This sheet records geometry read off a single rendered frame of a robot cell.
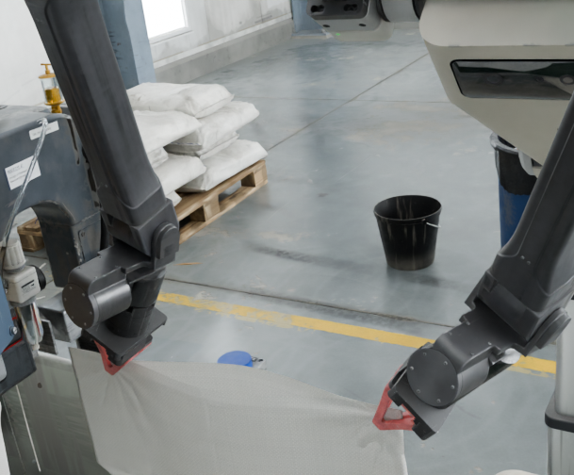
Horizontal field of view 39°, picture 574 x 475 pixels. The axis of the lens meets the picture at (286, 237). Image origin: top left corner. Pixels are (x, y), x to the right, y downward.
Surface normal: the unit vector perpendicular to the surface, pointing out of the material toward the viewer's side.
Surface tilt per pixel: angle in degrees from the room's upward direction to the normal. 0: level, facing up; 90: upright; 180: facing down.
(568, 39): 40
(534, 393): 0
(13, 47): 90
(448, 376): 79
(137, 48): 90
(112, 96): 103
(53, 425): 90
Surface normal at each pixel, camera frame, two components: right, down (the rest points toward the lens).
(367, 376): -0.11, -0.91
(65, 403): -0.50, 0.40
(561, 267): 0.59, 0.58
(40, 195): 0.86, 0.11
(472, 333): 0.32, -0.74
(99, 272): 0.08, -0.84
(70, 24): 0.76, 0.44
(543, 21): -0.40, -0.45
